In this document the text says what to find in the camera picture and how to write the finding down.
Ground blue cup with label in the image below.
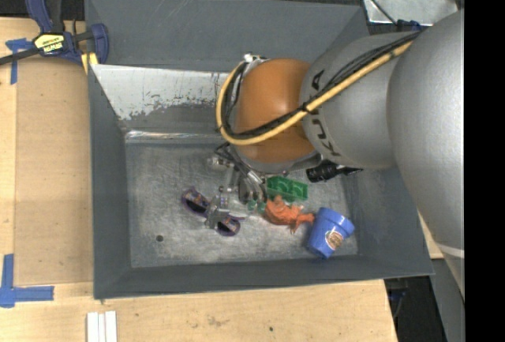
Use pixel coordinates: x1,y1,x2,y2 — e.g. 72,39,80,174
305,206,356,260

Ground pale wood board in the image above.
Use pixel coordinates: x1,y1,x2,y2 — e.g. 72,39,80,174
13,19,96,288

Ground green plastic block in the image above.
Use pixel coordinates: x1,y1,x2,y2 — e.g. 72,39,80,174
265,174,309,204

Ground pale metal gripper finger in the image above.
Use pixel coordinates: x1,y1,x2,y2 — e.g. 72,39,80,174
204,209,230,231
214,193,238,212

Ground purple sunglasses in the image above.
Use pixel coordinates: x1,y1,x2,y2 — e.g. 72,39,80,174
181,187,242,238

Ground black cylinder on white bracket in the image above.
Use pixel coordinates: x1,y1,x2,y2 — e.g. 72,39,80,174
305,160,365,184

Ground grey metal bin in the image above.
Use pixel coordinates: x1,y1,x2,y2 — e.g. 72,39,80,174
82,0,436,300

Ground orange toy animal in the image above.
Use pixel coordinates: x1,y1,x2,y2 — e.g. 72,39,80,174
261,194,316,235

